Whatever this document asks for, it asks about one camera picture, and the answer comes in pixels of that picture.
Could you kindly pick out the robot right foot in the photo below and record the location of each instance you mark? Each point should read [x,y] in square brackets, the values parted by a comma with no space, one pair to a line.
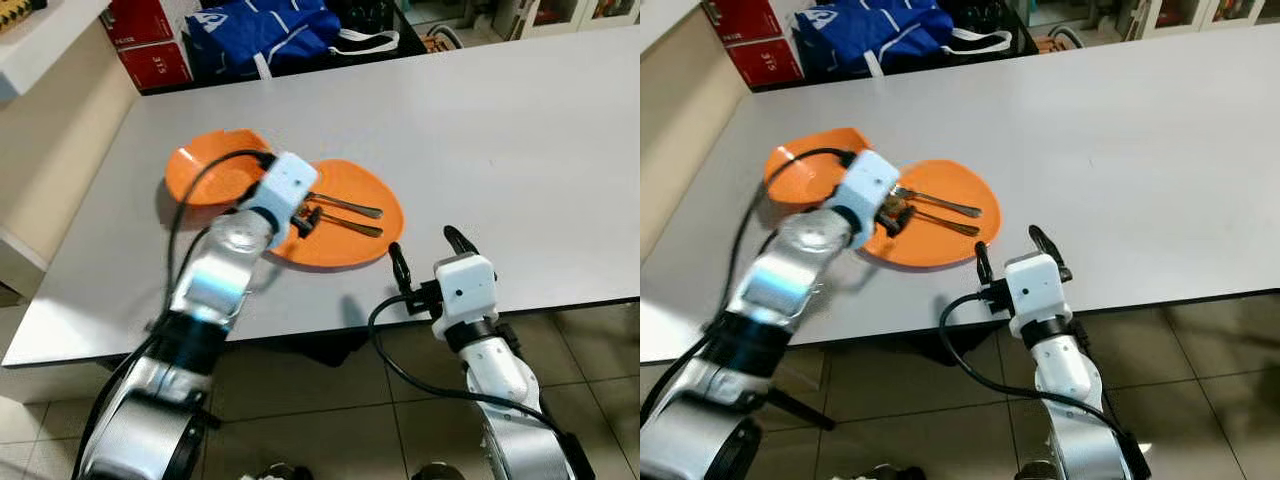
[440,472]
[1038,471]

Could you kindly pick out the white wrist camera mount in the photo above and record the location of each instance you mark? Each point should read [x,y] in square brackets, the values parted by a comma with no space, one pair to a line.
[465,290]
[1032,290]
[868,185]
[283,188]

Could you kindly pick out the brown woven tray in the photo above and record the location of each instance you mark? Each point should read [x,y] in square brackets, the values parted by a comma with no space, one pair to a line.
[20,12]

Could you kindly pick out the silver metal spoon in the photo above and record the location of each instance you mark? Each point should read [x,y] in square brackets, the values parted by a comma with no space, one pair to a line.
[355,207]
[950,207]

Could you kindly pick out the red cardboard box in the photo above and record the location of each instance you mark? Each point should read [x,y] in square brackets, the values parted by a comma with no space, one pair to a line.
[138,20]
[742,18]
[765,63]
[155,68]

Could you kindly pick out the dark chair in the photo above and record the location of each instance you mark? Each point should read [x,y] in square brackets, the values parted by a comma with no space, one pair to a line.
[1060,38]
[445,38]

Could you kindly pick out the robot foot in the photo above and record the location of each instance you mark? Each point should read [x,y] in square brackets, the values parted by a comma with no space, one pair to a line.
[1038,471]
[288,472]
[890,472]
[440,472]

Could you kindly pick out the orange plate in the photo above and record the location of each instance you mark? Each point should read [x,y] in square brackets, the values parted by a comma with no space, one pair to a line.
[950,248]
[350,245]

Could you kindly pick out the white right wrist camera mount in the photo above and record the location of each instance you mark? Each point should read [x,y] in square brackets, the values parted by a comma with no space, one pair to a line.
[465,290]
[1032,290]

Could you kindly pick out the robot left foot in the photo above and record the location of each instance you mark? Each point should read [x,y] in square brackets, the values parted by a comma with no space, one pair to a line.
[890,472]
[288,472]

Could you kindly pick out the silver metal fork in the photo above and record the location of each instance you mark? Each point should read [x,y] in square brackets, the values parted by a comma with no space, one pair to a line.
[355,226]
[950,226]

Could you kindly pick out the white shelf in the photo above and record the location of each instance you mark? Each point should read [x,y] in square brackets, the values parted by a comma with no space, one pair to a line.
[45,45]
[665,8]

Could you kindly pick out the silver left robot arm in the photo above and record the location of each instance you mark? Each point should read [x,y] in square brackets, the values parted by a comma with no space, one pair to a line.
[205,290]
[780,290]

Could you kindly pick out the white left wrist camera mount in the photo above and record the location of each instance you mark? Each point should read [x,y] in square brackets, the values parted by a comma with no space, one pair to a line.
[868,185]
[283,188]

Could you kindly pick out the white glass door cabinet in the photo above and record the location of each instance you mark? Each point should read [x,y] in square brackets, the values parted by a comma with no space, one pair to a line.
[1180,12]
[560,12]

